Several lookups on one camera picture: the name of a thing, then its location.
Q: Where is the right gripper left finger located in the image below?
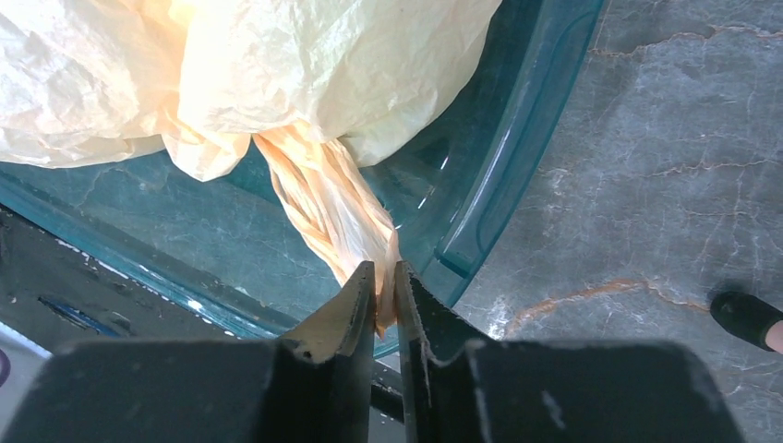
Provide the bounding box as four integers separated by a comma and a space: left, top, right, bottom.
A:
2, 262, 376, 442

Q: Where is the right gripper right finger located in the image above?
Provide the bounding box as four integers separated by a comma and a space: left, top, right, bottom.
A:
394, 262, 743, 442

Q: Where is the orange plastic bag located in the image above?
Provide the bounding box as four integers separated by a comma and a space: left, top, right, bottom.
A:
1, 1, 500, 334

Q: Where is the teal transparent plastic tub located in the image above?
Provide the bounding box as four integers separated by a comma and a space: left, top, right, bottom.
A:
1, 1, 602, 338

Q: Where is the pink tripod stand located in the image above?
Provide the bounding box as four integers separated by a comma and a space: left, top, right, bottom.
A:
709, 291, 782, 353

